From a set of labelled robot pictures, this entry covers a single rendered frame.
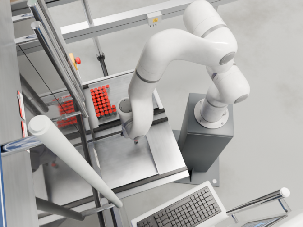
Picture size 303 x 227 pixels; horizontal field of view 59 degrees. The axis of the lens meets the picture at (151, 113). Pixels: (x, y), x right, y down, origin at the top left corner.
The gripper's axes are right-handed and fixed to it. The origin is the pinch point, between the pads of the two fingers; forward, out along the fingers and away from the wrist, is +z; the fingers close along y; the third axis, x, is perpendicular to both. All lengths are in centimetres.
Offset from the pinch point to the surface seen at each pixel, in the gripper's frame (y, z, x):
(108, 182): -18.9, 10.1, -16.0
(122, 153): -8.7, 10.3, -3.7
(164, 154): 11.7, 11.1, -10.7
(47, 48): -13, -79, -7
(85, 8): -6, 25, 120
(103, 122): -13.9, 10.2, 16.4
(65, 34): -28, 43, 119
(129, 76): 7.3, 10.0, 39.8
